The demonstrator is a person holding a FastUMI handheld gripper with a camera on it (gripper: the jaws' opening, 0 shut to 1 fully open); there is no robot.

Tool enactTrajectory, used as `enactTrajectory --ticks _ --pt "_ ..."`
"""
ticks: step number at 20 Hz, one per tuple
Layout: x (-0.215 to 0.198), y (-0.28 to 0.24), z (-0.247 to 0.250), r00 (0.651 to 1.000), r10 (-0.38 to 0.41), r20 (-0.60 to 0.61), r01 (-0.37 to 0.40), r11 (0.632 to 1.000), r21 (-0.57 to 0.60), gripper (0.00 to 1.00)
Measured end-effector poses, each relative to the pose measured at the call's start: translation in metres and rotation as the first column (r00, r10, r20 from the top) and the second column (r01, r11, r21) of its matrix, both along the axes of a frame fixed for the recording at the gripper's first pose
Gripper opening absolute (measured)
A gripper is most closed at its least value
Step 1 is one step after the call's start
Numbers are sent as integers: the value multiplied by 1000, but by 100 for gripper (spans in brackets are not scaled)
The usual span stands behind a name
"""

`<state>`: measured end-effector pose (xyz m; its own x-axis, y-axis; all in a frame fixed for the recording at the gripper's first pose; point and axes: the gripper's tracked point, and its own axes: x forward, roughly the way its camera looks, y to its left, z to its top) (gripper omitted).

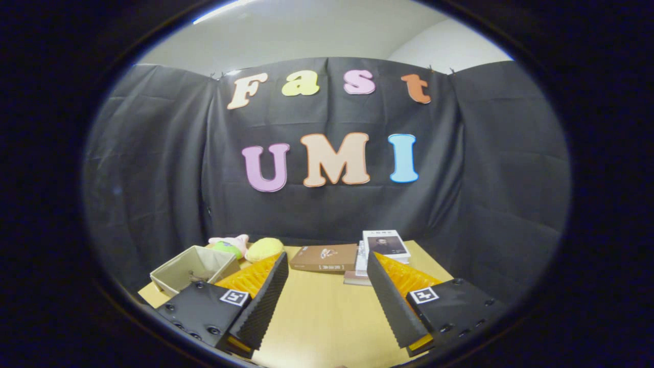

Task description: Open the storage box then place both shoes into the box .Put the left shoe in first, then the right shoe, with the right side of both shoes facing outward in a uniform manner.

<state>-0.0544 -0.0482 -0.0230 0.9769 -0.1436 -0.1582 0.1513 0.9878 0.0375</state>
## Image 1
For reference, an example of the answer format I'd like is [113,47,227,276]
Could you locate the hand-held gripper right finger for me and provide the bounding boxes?
[366,251,507,357]

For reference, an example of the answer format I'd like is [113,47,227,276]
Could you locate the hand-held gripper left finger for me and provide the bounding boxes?
[156,251,290,358]

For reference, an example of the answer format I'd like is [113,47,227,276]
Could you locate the beige fabric storage box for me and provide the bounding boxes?
[149,245,241,297]

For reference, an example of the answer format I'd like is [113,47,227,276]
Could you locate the pale pink book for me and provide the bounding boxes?
[343,270,373,287]

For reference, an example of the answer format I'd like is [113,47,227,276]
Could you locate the white portrait cover book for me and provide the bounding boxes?
[361,229,411,265]

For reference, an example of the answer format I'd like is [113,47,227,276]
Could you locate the yellow plush bun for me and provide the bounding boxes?
[245,237,285,264]

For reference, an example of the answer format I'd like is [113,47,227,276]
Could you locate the pink and green plush toy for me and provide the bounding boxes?
[208,234,250,261]

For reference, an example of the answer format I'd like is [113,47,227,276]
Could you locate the brown book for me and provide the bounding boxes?
[289,243,359,273]

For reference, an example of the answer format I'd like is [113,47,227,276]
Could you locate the black backdrop cloth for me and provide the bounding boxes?
[82,56,572,303]

